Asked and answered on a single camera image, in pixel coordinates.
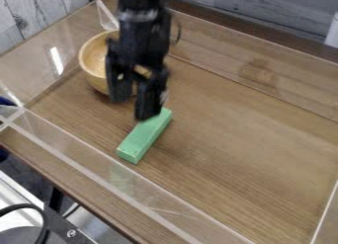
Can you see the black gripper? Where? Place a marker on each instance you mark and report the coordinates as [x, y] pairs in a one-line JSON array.
[[135, 59]]

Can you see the green rectangular block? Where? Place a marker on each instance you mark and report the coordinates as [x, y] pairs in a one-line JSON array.
[[141, 137]]

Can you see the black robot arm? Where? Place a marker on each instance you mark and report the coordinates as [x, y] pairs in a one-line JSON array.
[[139, 2]]

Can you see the brown wooden bowl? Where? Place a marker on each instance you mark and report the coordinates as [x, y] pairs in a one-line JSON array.
[[91, 58]]

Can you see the black table leg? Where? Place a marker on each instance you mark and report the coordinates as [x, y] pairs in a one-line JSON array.
[[56, 200]]

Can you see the clear acrylic tray enclosure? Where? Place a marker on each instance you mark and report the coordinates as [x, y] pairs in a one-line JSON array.
[[241, 171]]

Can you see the black metal bracket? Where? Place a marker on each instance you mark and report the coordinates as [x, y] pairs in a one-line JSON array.
[[62, 232]]

